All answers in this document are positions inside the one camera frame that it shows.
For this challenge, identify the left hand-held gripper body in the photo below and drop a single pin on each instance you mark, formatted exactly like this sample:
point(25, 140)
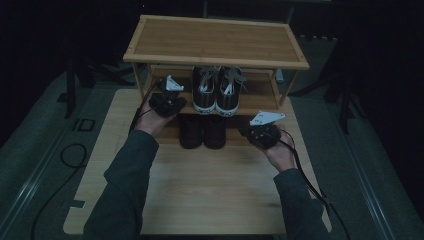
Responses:
point(166, 101)

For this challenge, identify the person's right hand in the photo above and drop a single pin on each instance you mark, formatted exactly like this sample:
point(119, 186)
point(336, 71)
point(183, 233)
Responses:
point(281, 155)

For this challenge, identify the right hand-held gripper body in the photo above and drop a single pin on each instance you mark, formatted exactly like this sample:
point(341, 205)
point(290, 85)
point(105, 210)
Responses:
point(265, 133)

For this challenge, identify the person's left hand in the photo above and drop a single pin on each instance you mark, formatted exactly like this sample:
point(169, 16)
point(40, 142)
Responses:
point(151, 120)

